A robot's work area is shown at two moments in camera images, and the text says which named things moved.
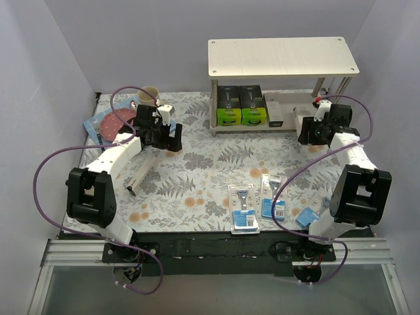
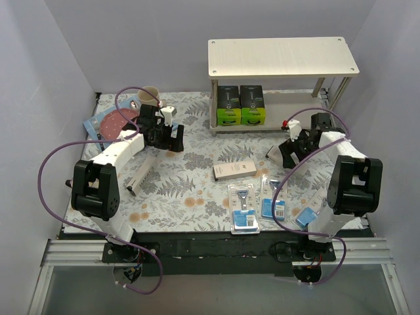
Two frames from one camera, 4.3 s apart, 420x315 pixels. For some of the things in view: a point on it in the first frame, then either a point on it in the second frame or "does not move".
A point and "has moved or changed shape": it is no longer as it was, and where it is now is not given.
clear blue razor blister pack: (244, 209) does not move
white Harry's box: (300, 112) has moved or changed shape
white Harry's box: (273, 102) -> (234, 170)
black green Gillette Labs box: (229, 106) does not move
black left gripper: (168, 138) does not move
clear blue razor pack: (270, 184) does not move
